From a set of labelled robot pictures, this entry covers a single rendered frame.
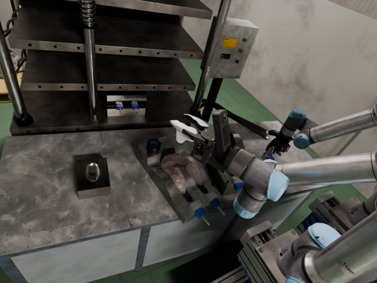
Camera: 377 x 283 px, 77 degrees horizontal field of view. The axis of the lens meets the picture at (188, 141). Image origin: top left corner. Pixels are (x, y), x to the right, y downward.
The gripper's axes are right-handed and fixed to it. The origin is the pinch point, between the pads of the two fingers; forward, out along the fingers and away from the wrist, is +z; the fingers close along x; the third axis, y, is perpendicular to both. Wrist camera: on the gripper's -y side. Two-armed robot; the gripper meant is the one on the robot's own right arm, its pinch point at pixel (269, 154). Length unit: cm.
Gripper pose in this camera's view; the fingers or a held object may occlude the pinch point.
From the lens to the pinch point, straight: 158.2
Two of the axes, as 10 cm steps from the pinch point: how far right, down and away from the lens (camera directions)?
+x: 9.2, -0.8, 3.8
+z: -2.1, 7.3, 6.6
